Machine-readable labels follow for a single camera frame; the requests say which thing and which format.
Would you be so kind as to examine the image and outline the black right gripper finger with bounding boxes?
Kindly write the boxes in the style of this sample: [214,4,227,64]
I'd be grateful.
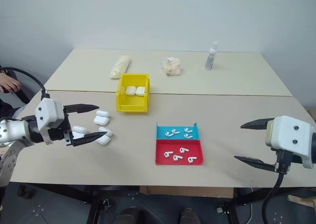
[234,155,277,173]
[240,117,276,131]

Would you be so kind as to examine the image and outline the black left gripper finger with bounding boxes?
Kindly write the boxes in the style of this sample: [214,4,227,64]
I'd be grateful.
[71,131,108,147]
[63,104,100,115]

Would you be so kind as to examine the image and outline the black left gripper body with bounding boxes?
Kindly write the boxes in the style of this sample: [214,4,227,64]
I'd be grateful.
[46,106,75,147]

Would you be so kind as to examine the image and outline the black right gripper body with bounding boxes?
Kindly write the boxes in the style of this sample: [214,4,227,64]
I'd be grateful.
[270,147,304,173]

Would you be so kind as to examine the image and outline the yellow plastic bin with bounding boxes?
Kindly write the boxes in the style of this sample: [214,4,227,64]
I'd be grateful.
[115,73,152,114]

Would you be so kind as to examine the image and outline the bystander bare hand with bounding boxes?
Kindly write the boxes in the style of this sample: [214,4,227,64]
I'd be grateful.
[0,72,23,94]

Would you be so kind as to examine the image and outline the light wooden piece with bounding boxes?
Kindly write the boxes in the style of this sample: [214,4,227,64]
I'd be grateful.
[287,193,316,208]

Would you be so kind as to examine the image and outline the cream rolled package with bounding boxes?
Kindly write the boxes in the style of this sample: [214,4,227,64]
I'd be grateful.
[109,55,131,80]

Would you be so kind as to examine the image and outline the bystander clothing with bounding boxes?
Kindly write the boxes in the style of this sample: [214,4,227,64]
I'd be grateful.
[0,97,26,120]

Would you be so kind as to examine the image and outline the black caster wheel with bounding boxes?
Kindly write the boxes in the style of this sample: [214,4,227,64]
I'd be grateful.
[17,184,37,200]

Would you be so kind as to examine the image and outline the blue plastic tray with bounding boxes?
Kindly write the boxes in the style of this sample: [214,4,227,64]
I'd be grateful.
[155,121,201,141]

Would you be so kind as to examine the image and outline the red plastic tray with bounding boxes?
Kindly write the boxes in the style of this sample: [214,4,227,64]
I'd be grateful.
[154,138,205,166]

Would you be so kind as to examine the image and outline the brown cardboard sheet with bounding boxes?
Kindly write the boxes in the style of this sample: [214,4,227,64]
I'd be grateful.
[139,185,234,199]

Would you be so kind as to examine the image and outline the clear spray bottle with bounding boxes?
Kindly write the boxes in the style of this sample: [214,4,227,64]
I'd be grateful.
[204,41,219,71]

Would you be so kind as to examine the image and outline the clear bag of pale items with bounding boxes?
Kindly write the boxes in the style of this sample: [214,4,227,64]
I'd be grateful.
[159,56,183,77]

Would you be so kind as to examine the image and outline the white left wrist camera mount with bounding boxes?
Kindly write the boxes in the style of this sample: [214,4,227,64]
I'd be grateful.
[35,98,66,145]

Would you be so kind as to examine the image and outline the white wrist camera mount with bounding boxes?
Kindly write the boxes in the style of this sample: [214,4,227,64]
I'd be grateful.
[265,115,316,170]
[35,98,66,145]

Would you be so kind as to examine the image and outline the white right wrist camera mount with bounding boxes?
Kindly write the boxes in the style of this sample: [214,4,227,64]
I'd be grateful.
[265,115,316,170]

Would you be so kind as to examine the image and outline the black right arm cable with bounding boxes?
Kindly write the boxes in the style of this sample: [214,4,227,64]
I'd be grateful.
[261,149,292,224]

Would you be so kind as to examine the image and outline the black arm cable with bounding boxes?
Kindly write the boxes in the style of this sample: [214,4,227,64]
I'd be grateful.
[0,67,51,101]
[261,149,292,224]

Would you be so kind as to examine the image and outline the thin white cable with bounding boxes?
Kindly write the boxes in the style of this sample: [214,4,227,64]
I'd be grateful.
[246,202,255,224]

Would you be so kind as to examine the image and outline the black table frame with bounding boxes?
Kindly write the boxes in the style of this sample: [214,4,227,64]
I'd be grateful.
[7,183,316,224]

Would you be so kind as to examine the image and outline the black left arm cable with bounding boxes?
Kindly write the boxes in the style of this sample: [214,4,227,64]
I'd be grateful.
[0,67,51,101]

